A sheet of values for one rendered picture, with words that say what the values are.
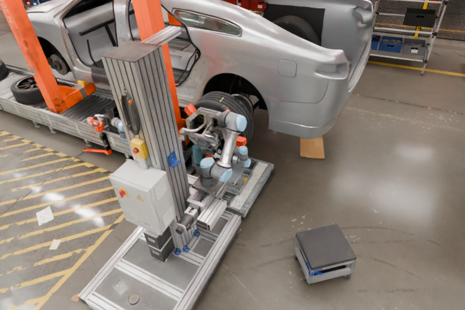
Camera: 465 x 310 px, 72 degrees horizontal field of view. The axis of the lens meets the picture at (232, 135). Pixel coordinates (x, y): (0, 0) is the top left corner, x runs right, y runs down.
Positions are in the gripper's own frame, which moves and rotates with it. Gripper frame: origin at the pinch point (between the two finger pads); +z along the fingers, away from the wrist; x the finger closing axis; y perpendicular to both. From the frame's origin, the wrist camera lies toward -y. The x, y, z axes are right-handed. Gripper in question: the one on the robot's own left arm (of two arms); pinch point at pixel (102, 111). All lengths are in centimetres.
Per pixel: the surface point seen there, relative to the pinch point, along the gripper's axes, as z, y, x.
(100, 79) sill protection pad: 137, 27, 70
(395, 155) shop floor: -194, 88, 271
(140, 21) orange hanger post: -16, -75, 39
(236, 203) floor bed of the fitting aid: -93, 106, 83
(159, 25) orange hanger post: -24, -72, 52
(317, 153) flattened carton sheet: -117, 95, 214
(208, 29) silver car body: -31, -62, 103
